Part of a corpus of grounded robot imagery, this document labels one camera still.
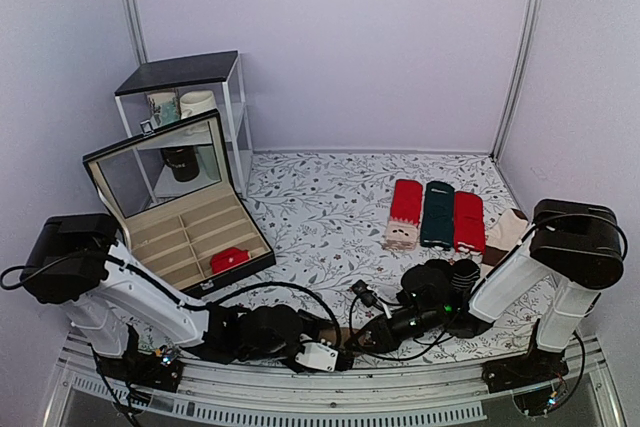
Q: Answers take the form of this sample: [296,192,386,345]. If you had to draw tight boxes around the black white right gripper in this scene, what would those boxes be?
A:
[348,308,446,356]

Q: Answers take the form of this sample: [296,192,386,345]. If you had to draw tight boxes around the brown ribbed sock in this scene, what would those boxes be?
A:
[318,327,359,348]

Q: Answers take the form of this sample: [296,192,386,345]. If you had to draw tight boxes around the black compartment storage box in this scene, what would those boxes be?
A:
[83,111,276,297]

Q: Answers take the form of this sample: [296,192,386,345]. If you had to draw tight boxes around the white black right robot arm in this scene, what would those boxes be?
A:
[345,199,629,383]

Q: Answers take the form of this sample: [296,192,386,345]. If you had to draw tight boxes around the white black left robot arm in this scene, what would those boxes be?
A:
[1,214,354,381]

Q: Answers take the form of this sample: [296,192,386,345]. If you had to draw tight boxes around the black sock white stripes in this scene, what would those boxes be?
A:
[424,259,455,277]

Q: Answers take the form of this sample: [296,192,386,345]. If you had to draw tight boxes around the black grey striped sock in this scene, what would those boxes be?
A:
[450,259,481,292]

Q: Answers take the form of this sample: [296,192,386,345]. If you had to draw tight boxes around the red rolled sock in box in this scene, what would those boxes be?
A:
[210,247,251,275]

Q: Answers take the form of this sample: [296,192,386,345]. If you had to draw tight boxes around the floral patterned table mat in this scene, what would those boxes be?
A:
[112,151,576,368]

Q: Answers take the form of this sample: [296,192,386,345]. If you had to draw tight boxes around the red sock with face pattern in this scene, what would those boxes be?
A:
[383,179,423,251]

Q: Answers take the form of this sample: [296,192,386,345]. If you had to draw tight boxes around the dark green sock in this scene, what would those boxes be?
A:
[420,181,455,250]

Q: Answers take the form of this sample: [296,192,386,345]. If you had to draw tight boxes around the red white sock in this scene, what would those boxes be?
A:
[453,191,486,254]

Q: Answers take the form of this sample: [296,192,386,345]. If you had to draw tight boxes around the cream brown striped sock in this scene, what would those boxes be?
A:
[481,208,529,270]

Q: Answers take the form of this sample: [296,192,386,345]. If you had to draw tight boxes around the black mug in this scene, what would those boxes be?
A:
[160,146,200,183]

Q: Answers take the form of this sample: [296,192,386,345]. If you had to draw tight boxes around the white ceramic mug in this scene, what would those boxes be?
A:
[179,90,217,119]

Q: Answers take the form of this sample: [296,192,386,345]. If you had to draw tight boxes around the patterned ceramic mug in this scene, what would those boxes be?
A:
[146,90,181,127]

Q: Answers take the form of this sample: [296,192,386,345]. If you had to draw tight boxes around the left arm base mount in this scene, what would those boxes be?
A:
[96,348,184,393]

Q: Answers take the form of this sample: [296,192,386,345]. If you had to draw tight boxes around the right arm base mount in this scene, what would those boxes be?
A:
[482,350,569,393]

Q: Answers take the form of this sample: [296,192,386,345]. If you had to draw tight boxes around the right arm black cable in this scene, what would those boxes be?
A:
[347,214,629,363]

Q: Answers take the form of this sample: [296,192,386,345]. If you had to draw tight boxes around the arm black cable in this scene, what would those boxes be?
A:
[0,251,344,348]
[347,214,629,363]

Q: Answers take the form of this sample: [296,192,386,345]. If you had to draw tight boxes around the white frame black top shelf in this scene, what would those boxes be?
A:
[114,50,253,205]

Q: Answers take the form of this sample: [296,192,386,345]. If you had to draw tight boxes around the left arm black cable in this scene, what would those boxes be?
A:
[0,251,344,348]

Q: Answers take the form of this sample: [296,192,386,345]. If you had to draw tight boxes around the right aluminium corner post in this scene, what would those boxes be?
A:
[491,0,542,164]

